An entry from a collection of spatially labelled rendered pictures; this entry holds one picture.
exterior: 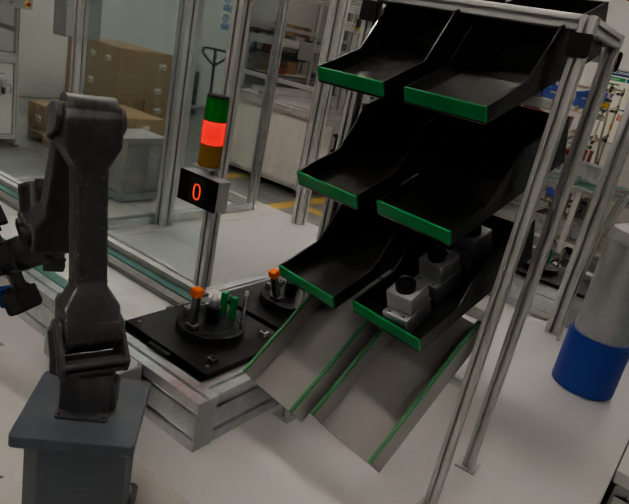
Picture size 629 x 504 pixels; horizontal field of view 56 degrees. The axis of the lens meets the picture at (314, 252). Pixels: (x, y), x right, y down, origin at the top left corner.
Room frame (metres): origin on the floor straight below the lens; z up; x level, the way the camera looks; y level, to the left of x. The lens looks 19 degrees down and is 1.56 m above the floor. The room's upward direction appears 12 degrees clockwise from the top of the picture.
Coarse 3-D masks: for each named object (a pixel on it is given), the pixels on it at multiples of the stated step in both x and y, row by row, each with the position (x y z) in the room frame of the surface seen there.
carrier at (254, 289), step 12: (240, 288) 1.33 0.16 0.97; (252, 288) 1.34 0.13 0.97; (264, 288) 1.31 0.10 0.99; (288, 288) 1.29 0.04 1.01; (228, 300) 1.25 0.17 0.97; (240, 300) 1.26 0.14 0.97; (252, 300) 1.28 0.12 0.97; (264, 300) 1.26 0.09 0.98; (276, 300) 1.25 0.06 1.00; (288, 300) 1.27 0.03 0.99; (300, 300) 1.29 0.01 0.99; (252, 312) 1.21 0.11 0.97; (264, 312) 1.23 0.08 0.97; (276, 312) 1.24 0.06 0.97; (288, 312) 1.23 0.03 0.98; (264, 324) 1.19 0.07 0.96; (276, 324) 1.18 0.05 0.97
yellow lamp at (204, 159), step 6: (204, 144) 1.27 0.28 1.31; (204, 150) 1.27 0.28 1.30; (210, 150) 1.27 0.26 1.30; (216, 150) 1.28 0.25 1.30; (222, 150) 1.30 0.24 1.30; (198, 156) 1.29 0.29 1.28; (204, 156) 1.27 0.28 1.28; (210, 156) 1.27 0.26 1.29; (216, 156) 1.28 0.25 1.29; (198, 162) 1.28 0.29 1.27; (204, 162) 1.27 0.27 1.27; (210, 162) 1.27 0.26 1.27; (216, 162) 1.28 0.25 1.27; (216, 168) 1.28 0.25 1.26
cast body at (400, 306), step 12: (408, 276) 0.82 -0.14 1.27; (396, 288) 0.79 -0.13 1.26; (408, 288) 0.78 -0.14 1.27; (420, 288) 0.79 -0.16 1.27; (396, 300) 0.79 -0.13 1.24; (408, 300) 0.77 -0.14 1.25; (420, 300) 0.79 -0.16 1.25; (384, 312) 0.79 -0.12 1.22; (396, 312) 0.79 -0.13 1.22; (408, 312) 0.78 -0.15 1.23; (420, 312) 0.79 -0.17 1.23; (396, 324) 0.78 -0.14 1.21; (408, 324) 0.77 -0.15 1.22
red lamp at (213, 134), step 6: (204, 120) 1.28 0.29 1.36; (204, 126) 1.28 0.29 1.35; (210, 126) 1.27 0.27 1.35; (216, 126) 1.27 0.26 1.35; (222, 126) 1.28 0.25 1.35; (204, 132) 1.28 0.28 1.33; (210, 132) 1.27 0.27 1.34; (216, 132) 1.27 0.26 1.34; (222, 132) 1.28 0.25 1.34; (204, 138) 1.27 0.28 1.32; (210, 138) 1.27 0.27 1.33; (216, 138) 1.27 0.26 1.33; (222, 138) 1.29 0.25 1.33; (210, 144) 1.27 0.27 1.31; (216, 144) 1.27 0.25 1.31; (222, 144) 1.29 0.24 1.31
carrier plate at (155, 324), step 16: (128, 320) 1.06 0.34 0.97; (144, 320) 1.07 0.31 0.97; (160, 320) 1.09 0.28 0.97; (256, 320) 1.18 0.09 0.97; (144, 336) 1.02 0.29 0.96; (160, 336) 1.02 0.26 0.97; (176, 336) 1.04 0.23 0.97; (256, 336) 1.11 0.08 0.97; (176, 352) 0.98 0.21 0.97; (192, 352) 0.99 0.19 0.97; (208, 352) 1.00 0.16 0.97; (224, 352) 1.01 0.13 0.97; (240, 352) 1.03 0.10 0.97; (256, 352) 1.04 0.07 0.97; (192, 368) 0.95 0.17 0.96; (208, 368) 0.95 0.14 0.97; (224, 368) 0.96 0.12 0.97
